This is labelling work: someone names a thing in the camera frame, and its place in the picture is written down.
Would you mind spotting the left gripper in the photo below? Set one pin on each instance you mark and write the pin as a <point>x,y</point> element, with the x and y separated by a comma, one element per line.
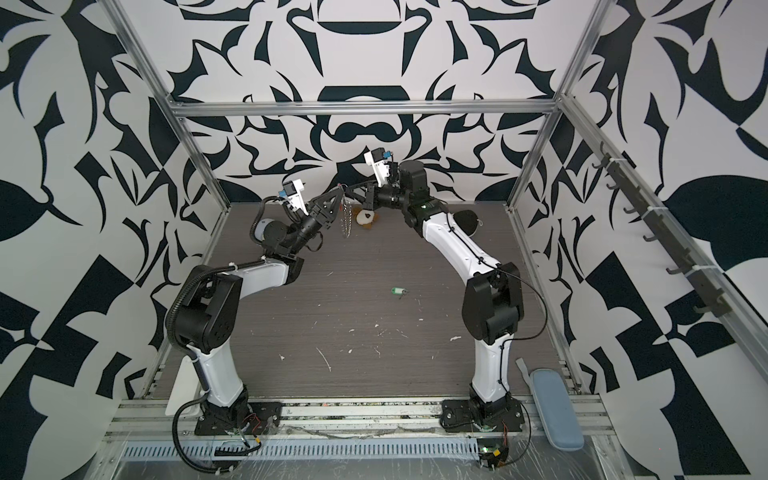
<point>320,216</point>

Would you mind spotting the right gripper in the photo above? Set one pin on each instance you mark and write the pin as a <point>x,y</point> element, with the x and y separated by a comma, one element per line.
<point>377,197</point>

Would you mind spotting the small green key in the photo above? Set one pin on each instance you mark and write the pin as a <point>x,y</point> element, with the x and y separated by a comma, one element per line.
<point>398,291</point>

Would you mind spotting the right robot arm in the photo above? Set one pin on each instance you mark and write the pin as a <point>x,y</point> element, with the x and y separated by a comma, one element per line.
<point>492,306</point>

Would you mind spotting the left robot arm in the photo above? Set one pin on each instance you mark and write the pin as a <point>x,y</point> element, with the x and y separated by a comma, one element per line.
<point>201,320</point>

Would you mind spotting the brown white plush toy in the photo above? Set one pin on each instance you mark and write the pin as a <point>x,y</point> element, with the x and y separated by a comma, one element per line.
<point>365,218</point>

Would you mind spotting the pink plush doll black hair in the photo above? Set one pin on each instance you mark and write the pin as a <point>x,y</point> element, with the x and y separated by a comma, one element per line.
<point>467,221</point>

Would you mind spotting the blue grey pad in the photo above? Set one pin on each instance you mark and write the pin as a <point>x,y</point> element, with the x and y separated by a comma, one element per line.
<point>556,413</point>

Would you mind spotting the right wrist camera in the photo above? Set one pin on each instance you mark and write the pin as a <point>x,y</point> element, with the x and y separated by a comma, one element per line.
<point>380,161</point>

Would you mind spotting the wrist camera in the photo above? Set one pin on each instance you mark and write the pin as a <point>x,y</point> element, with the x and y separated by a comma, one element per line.
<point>292,194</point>
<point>380,161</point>

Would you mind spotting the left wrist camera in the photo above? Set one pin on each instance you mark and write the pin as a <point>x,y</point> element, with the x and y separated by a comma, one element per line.
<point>292,194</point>

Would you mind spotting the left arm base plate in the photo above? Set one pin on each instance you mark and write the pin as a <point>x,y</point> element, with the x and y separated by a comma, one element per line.
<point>252,418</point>

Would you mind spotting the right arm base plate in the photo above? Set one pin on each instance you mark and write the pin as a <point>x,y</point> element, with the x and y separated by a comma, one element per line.
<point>473,415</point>

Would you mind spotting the black wall hook rail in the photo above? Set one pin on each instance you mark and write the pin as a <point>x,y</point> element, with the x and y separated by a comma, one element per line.
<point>659,220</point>

